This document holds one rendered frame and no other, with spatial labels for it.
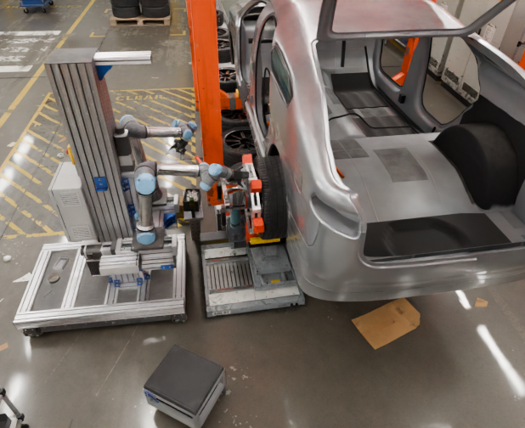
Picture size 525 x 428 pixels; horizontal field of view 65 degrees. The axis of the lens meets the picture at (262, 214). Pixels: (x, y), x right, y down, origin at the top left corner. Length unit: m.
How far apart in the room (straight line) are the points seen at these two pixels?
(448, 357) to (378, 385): 0.64
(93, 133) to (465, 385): 3.10
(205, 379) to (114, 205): 1.33
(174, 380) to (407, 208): 2.04
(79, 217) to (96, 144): 0.59
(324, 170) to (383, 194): 1.15
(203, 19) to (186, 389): 2.39
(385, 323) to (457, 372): 0.62
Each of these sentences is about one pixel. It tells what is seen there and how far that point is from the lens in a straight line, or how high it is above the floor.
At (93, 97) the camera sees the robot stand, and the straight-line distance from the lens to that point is 2.68.
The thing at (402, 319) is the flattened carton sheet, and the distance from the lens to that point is 3.71.
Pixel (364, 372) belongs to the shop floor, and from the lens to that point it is 3.36.
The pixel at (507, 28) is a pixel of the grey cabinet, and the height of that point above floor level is 1.28.
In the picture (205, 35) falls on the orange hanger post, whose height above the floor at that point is 1.99.
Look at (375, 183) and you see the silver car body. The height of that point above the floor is 1.02.
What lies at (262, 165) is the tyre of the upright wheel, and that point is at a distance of 3.07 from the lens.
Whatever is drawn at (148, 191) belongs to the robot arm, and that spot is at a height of 1.37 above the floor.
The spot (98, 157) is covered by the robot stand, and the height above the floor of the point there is 1.43.
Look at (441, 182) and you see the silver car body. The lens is 3.54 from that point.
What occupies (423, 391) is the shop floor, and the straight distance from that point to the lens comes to 3.42.
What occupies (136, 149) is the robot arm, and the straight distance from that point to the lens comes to 3.30.
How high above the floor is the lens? 2.84
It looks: 40 degrees down
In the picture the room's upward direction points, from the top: 1 degrees clockwise
